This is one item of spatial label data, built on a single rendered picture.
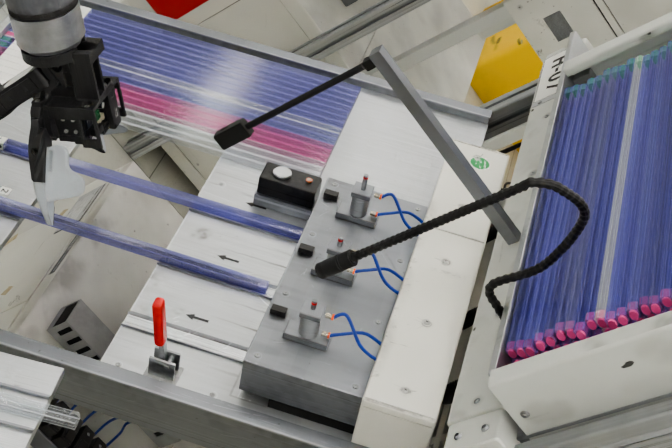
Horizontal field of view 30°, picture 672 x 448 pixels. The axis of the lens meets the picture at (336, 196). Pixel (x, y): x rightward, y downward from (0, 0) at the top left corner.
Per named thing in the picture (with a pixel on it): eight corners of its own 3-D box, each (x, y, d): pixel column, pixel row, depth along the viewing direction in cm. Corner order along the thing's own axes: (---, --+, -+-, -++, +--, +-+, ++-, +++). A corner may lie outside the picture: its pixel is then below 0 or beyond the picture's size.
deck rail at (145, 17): (39, 21, 195) (39, -14, 191) (44, 15, 197) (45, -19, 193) (480, 150, 188) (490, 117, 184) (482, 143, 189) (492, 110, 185)
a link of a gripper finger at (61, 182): (76, 229, 139) (82, 146, 138) (28, 224, 140) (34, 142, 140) (88, 229, 142) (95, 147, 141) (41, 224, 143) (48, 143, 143)
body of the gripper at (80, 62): (102, 156, 139) (80, 61, 132) (32, 149, 142) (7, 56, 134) (128, 119, 145) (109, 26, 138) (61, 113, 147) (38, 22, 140)
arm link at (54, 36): (-5, 20, 132) (30, -15, 138) (6, 58, 135) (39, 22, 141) (60, 24, 130) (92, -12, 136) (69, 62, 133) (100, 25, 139)
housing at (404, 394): (339, 482, 138) (361, 398, 129) (430, 216, 176) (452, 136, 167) (409, 505, 137) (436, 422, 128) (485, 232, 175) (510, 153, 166)
